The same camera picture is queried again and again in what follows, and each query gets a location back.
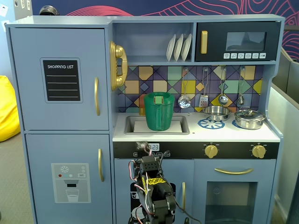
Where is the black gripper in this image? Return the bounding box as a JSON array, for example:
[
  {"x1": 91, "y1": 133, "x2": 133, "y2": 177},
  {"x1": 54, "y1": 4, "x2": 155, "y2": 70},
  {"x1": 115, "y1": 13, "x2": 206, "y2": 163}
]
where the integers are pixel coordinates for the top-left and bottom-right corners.
[{"x1": 136, "y1": 141, "x2": 156, "y2": 161}]

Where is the gold curved door handle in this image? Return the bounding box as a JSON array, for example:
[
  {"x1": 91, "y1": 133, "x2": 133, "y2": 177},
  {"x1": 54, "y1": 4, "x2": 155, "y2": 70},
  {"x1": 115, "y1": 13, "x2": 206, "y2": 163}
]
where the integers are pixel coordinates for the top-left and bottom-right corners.
[{"x1": 94, "y1": 77, "x2": 101, "y2": 117}]

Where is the blue shopping list cabinet door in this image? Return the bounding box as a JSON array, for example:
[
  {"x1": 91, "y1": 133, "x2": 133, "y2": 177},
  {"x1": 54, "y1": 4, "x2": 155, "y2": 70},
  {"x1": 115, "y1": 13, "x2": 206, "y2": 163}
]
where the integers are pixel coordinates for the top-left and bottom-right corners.
[{"x1": 9, "y1": 28, "x2": 110, "y2": 131}]

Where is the blue dishwasher door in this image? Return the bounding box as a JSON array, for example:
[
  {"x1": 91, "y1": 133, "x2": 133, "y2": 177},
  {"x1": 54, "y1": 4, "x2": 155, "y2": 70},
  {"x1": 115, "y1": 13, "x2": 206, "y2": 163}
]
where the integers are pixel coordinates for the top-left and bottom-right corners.
[{"x1": 114, "y1": 158, "x2": 195, "y2": 224}]

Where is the blue oven door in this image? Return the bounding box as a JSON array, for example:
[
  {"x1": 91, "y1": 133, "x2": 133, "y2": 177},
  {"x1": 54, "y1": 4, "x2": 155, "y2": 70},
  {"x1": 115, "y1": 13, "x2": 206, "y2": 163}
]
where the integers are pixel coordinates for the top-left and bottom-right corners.
[{"x1": 193, "y1": 159, "x2": 277, "y2": 224}]

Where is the blue ice dispenser fridge door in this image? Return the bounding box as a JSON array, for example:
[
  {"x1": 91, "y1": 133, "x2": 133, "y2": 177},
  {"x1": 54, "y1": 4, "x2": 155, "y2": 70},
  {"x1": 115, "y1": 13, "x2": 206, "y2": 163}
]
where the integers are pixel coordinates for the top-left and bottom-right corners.
[{"x1": 25, "y1": 134, "x2": 113, "y2": 224}]

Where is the grey toy sink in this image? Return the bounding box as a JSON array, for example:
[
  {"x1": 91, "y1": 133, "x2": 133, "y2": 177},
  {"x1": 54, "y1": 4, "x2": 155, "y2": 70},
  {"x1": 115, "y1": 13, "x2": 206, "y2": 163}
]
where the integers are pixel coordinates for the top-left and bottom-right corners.
[{"x1": 124, "y1": 114, "x2": 190, "y2": 135}]

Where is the green plastic pitcher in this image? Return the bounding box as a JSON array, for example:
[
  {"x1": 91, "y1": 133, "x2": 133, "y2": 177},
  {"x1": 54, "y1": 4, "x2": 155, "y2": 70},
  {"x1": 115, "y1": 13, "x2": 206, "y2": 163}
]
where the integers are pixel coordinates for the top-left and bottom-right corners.
[{"x1": 143, "y1": 91, "x2": 175, "y2": 131}]

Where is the metal skimmer spoon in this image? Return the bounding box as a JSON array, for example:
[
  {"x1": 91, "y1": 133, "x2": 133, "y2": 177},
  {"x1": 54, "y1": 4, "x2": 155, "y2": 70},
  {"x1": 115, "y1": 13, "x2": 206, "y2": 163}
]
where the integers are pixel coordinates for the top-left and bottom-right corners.
[{"x1": 178, "y1": 67, "x2": 192, "y2": 109}]

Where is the gold stove knob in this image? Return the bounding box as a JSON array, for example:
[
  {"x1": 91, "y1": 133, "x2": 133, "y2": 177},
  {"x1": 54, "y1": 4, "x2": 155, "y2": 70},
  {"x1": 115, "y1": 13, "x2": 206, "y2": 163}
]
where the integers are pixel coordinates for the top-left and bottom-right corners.
[
  {"x1": 204, "y1": 144, "x2": 219, "y2": 159},
  {"x1": 251, "y1": 144, "x2": 266, "y2": 159}
]

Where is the metal slotted spatula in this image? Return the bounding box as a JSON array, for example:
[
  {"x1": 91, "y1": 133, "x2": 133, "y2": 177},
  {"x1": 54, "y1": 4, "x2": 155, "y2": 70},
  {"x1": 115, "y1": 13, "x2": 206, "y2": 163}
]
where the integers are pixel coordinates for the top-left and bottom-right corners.
[{"x1": 199, "y1": 67, "x2": 209, "y2": 108}]

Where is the steel frying pan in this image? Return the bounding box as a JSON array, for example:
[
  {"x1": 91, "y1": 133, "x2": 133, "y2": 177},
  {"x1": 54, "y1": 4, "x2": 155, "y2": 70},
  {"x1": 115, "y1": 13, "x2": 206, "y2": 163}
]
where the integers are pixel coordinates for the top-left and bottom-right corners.
[{"x1": 188, "y1": 105, "x2": 232, "y2": 121}]

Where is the metal ladle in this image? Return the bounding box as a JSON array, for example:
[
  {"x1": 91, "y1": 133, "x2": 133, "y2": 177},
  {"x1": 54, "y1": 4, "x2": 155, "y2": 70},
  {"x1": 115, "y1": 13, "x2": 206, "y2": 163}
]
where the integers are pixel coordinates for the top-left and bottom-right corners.
[{"x1": 218, "y1": 67, "x2": 228, "y2": 105}]

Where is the gold toy telephone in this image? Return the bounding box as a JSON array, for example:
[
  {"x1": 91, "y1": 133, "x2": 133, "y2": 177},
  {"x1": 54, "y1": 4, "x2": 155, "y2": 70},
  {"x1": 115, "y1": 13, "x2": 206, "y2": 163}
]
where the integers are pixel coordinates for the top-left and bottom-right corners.
[{"x1": 109, "y1": 41, "x2": 128, "y2": 91}]

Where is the white toy plate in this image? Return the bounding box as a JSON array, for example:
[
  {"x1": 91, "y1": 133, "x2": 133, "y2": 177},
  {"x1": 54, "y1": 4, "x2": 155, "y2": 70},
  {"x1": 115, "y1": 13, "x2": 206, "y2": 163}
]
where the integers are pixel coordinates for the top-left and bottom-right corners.
[
  {"x1": 174, "y1": 34, "x2": 184, "y2": 62},
  {"x1": 166, "y1": 34, "x2": 177, "y2": 62},
  {"x1": 181, "y1": 34, "x2": 192, "y2": 62}
]

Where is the steel pot with lid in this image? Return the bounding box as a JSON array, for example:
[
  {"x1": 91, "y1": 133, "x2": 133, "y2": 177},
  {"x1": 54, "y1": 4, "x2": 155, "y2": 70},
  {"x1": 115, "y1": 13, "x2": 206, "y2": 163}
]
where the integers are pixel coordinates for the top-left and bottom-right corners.
[{"x1": 234, "y1": 107, "x2": 266, "y2": 130}]

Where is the black toy microwave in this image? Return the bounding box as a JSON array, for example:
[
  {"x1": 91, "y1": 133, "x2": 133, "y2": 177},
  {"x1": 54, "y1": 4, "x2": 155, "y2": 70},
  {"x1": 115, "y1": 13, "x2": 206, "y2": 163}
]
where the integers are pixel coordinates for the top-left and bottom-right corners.
[{"x1": 195, "y1": 21, "x2": 281, "y2": 62}]

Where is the yellow bean bag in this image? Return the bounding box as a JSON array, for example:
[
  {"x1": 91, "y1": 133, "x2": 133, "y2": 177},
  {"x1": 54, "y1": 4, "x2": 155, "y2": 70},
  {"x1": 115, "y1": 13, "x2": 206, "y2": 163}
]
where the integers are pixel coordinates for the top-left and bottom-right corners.
[{"x1": 0, "y1": 75, "x2": 21, "y2": 142}]

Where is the grey partition panel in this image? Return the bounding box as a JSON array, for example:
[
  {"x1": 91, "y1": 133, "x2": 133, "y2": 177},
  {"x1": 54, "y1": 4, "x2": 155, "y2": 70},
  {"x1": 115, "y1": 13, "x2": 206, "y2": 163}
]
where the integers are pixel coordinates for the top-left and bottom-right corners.
[{"x1": 268, "y1": 46, "x2": 299, "y2": 224}]

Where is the blue toy kitchen unit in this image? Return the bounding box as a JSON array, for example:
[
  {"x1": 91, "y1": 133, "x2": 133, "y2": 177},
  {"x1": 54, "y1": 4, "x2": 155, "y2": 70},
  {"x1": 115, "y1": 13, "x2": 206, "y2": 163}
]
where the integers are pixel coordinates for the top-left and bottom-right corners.
[{"x1": 4, "y1": 14, "x2": 286, "y2": 224}]

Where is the black round helmet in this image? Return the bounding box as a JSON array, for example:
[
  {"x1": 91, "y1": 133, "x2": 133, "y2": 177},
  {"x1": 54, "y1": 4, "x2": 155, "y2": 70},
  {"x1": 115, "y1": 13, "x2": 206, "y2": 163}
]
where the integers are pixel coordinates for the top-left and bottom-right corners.
[{"x1": 39, "y1": 6, "x2": 58, "y2": 16}]

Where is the grey locker with stickers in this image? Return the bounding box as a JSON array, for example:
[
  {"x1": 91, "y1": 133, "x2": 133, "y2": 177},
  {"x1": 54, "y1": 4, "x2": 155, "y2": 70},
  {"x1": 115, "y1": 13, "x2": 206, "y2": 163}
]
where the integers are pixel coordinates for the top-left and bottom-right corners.
[{"x1": 14, "y1": 0, "x2": 32, "y2": 21}]

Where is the gold straight fridge door handle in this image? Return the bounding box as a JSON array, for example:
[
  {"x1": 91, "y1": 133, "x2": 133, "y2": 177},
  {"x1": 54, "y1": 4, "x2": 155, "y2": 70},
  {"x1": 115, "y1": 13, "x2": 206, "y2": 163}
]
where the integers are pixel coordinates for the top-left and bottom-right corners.
[{"x1": 98, "y1": 148, "x2": 105, "y2": 182}]

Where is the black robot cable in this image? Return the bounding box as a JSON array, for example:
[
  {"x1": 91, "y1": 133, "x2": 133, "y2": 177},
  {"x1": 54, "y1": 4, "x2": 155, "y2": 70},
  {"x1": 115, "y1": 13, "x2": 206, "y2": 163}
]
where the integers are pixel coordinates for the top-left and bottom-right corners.
[{"x1": 174, "y1": 199, "x2": 202, "y2": 223}]

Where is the gold oven door handle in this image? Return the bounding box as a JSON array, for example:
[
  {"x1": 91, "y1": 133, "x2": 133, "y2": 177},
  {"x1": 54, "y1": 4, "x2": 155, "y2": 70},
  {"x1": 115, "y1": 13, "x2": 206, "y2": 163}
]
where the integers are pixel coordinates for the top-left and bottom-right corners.
[{"x1": 214, "y1": 167, "x2": 254, "y2": 175}]

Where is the gold microwave handle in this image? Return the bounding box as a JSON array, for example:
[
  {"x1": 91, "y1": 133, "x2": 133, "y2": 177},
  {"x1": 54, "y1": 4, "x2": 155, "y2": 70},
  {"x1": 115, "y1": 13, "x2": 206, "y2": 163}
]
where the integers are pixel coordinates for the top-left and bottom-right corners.
[{"x1": 200, "y1": 30, "x2": 208, "y2": 55}]

